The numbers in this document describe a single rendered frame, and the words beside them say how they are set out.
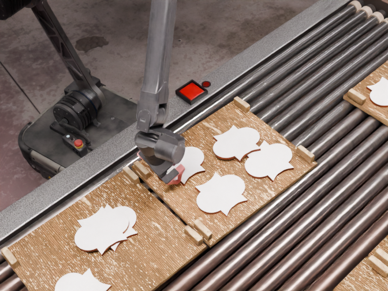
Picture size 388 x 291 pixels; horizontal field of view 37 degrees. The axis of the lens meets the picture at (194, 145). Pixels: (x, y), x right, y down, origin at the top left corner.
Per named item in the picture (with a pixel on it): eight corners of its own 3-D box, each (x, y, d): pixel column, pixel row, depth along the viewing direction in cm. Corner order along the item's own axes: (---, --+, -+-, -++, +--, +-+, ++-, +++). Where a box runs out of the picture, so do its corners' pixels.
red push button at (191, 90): (178, 93, 191) (178, 90, 190) (192, 85, 193) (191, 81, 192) (191, 103, 188) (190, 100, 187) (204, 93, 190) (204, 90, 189)
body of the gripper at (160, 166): (157, 140, 162) (148, 127, 156) (179, 162, 157) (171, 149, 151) (139, 156, 161) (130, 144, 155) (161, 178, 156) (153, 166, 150)
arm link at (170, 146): (157, 104, 153) (139, 107, 146) (195, 116, 148) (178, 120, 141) (149, 148, 156) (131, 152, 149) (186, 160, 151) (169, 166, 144)
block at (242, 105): (232, 104, 184) (233, 97, 182) (237, 101, 185) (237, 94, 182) (246, 114, 181) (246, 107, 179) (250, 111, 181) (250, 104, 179)
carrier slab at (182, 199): (131, 169, 170) (130, 165, 169) (234, 102, 186) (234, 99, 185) (210, 247, 152) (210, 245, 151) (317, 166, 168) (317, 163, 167)
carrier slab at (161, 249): (2, 255, 153) (0, 252, 152) (126, 171, 170) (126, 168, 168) (75, 353, 135) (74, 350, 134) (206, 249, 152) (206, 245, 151)
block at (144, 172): (133, 168, 168) (132, 162, 166) (138, 164, 169) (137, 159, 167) (145, 181, 165) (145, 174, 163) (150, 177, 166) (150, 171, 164)
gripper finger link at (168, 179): (176, 163, 167) (167, 148, 159) (192, 179, 163) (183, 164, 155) (159, 179, 166) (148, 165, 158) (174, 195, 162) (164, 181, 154)
